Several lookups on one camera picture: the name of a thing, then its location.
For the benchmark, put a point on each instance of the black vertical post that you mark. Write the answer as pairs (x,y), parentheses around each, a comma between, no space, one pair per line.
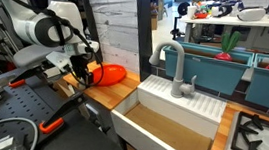
(144,32)

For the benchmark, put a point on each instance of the wooden cutting board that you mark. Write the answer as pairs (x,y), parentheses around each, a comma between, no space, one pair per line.
(116,91)

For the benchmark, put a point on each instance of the grey wood plank backdrop panel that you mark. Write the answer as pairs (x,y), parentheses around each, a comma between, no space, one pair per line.
(116,19)

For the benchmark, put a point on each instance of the white cup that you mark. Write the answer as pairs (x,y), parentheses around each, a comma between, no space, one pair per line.
(191,12)

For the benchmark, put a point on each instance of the black perforated board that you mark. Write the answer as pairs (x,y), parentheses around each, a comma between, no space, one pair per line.
(14,106)

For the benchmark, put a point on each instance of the black panel edge strip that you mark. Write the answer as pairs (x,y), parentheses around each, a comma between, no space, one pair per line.
(87,9)

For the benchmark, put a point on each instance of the white background table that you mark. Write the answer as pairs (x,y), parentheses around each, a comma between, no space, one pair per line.
(234,21)

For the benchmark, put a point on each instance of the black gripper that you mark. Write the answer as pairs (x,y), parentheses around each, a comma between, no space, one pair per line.
(79,65)

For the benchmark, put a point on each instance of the orange round plate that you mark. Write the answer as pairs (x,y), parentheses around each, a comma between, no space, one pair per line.
(111,74)

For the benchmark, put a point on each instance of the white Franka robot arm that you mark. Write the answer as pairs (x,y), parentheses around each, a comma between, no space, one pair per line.
(42,30)

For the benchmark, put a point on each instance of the colourful toy pile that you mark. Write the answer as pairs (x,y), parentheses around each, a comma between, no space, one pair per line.
(202,11)

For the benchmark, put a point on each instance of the black smooth cover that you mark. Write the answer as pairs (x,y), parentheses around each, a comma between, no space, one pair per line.
(87,143)

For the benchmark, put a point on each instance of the white VR headset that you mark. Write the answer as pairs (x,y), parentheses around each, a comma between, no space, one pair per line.
(250,14)

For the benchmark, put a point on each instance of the black filament spool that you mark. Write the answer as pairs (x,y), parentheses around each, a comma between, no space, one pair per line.
(182,8)

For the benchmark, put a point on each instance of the grey toy faucet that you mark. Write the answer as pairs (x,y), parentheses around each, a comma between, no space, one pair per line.
(177,86)

